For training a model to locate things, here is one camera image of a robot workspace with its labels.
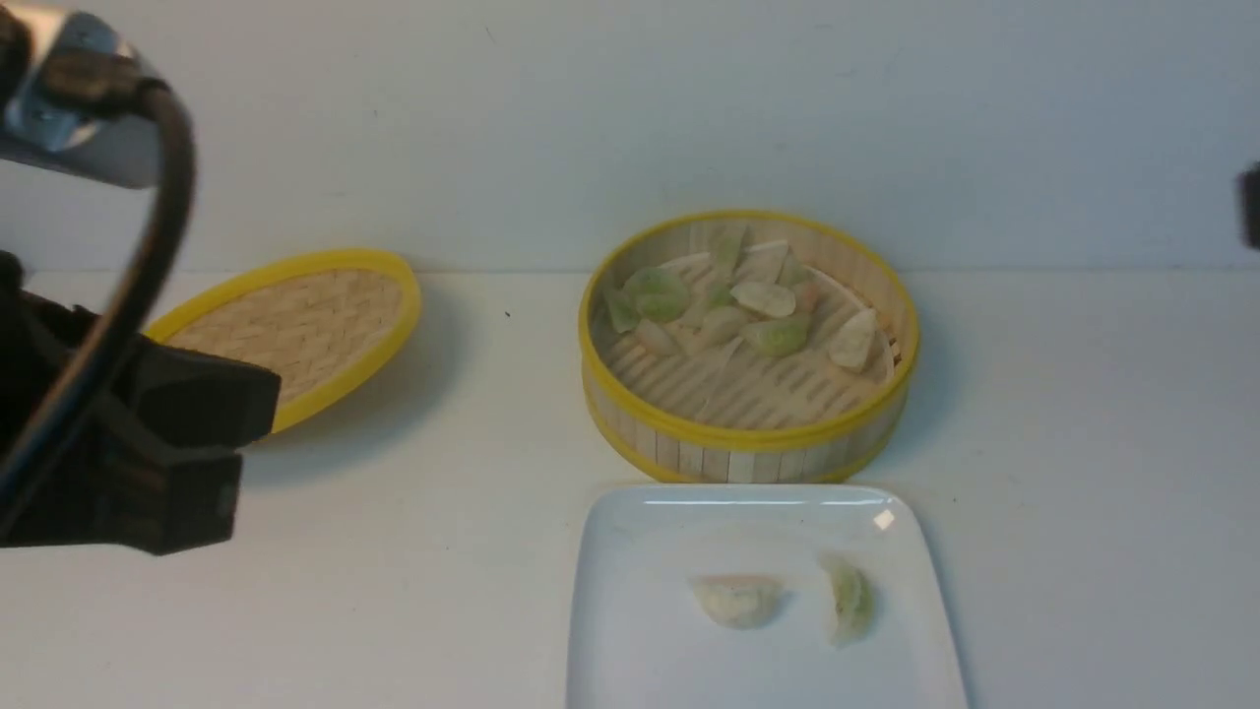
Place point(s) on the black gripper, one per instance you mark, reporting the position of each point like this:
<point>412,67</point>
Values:
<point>156,465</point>

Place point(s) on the white pinkish dumpling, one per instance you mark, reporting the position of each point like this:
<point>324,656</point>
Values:
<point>740,603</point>

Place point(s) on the green dumpling front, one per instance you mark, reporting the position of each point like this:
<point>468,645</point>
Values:
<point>854,601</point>

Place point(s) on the white square plate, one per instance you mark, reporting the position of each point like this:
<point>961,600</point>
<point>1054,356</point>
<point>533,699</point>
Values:
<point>639,640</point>

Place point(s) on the yellow rimmed bamboo steamer lid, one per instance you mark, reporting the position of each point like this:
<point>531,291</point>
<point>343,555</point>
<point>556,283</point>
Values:
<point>323,322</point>

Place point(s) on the white steamer liner cloth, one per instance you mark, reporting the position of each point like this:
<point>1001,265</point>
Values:
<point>710,375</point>

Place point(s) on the yellow rimmed bamboo steamer basket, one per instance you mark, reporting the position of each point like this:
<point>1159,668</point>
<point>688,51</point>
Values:
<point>673,449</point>

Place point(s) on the green dumpling centre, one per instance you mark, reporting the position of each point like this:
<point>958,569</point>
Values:
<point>777,338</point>

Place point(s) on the white dumpling centre top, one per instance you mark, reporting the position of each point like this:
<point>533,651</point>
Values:
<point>767,300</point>

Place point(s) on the white dumpling right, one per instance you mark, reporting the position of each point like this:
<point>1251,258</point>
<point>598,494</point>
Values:
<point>850,347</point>

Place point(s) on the dark object right edge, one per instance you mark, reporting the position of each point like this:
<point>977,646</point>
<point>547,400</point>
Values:
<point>1247,188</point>

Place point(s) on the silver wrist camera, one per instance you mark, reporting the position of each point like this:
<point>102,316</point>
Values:
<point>71,88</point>

